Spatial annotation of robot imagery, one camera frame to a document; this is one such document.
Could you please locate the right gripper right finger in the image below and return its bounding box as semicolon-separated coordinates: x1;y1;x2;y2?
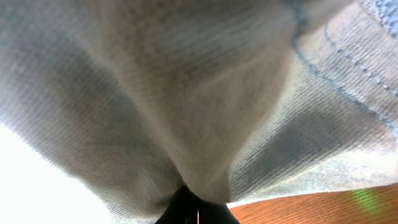
198;201;239;224

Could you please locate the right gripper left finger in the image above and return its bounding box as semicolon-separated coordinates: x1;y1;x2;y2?
155;186;198;224

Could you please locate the light blue t-shirt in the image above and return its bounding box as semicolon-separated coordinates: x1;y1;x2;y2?
1;0;397;223

